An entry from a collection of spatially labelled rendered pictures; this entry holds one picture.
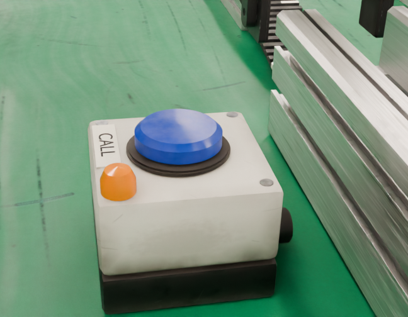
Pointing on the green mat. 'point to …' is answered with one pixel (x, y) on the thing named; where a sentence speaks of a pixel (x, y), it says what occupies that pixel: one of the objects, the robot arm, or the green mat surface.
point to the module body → (354, 145)
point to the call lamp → (118, 182)
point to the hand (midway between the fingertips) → (316, 17)
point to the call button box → (186, 222)
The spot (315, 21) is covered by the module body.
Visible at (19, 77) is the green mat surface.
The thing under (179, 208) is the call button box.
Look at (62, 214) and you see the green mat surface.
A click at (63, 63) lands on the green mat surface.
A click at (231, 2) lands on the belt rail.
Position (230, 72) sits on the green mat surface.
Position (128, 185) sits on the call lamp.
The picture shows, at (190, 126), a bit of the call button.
